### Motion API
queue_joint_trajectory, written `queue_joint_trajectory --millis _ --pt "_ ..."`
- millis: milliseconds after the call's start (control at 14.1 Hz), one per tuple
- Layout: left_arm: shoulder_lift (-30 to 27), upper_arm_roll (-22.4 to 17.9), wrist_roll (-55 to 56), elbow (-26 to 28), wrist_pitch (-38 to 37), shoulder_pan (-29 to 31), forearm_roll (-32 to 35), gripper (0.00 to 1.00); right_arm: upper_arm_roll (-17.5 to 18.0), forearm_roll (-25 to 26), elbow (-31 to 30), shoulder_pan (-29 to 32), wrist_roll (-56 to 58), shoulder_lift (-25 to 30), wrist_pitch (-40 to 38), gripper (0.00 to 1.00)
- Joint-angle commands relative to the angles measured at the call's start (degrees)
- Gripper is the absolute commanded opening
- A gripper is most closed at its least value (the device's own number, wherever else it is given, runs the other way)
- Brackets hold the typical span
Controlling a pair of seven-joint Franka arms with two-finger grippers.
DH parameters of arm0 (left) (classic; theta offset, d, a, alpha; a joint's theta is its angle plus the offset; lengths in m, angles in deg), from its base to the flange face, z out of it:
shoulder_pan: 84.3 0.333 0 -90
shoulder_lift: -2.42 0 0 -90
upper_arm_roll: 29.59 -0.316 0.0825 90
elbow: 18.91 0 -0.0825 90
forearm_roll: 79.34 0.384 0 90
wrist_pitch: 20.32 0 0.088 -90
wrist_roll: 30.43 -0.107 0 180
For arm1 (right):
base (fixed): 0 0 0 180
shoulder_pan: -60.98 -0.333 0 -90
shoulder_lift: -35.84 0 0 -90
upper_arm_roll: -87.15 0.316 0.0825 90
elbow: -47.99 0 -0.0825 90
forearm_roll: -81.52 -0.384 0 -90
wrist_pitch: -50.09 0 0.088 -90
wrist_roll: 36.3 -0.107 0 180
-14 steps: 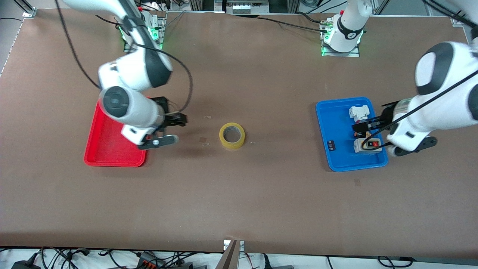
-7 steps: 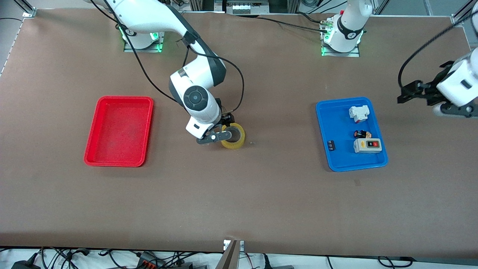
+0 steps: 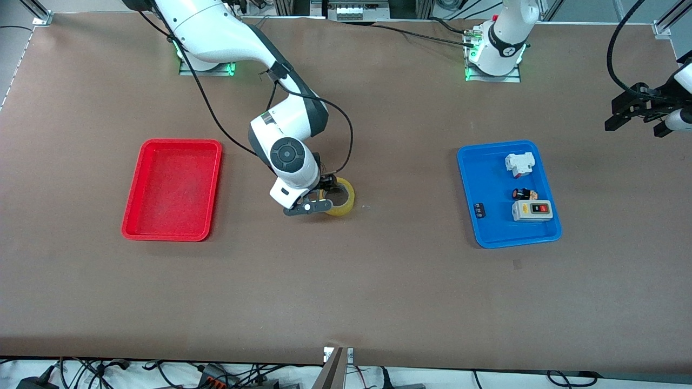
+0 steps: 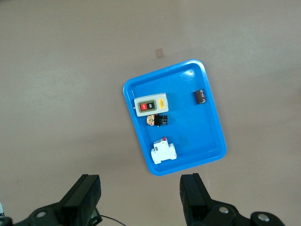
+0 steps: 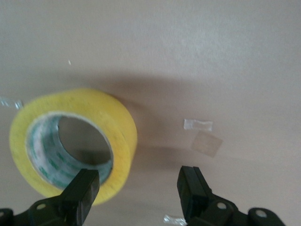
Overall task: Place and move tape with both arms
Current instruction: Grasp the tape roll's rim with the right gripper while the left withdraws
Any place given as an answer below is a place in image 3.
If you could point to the grey switch box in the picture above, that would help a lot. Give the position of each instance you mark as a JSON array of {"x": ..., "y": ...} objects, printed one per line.
[{"x": 531, "y": 211}]

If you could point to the white power strip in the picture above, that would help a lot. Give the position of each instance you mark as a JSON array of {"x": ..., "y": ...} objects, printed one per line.
[{"x": 359, "y": 12}]

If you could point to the blue plastic tray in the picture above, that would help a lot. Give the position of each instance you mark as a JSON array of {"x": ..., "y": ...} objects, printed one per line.
[{"x": 492, "y": 227}]

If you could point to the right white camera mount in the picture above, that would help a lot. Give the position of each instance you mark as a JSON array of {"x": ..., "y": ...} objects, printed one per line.
[{"x": 284, "y": 193}]

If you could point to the white circuit breaker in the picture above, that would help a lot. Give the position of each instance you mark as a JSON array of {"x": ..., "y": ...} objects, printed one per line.
[{"x": 519, "y": 163}]

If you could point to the red plastic tray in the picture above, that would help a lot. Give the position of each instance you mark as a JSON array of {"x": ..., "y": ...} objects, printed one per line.
[{"x": 173, "y": 189}]

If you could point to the yellow clear tape roll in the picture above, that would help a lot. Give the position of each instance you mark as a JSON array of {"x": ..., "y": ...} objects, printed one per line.
[{"x": 346, "y": 208}]

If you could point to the small black terminal block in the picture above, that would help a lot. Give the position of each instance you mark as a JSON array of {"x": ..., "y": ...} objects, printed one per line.
[{"x": 479, "y": 210}]

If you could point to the metal camera bracket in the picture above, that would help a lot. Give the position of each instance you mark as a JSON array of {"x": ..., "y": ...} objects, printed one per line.
[{"x": 335, "y": 370}]

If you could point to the black red push button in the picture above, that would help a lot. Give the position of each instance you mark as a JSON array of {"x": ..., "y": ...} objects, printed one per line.
[{"x": 523, "y": 194}]

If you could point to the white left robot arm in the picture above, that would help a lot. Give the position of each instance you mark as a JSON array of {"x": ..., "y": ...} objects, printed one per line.
[{"x": 505, "y": 38}]

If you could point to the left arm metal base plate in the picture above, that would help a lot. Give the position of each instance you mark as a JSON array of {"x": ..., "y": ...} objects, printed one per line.
[{"x": 494, "y": 78}]

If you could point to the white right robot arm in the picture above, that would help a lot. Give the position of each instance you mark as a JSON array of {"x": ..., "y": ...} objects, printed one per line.
[{"x": 216, "y": 32}]

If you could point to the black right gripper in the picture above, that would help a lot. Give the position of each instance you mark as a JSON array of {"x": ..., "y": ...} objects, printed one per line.
[{"x": 326, "y": 183}]

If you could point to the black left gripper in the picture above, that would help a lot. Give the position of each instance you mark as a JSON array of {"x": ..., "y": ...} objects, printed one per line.
[{"x": 647, "y": 104}]

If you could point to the black power adapter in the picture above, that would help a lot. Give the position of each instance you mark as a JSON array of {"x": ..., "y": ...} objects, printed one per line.
[{"x": 35, "y": 383}]

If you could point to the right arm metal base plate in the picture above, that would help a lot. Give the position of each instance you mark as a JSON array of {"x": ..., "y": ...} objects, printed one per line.
[{"x": 216, "y": 71}]

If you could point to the metal corner bracket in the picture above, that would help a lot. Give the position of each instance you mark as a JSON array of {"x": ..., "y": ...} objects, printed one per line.
[
  {"x": 42, "y": 20},
  {"x": 662, "y": 28}
]

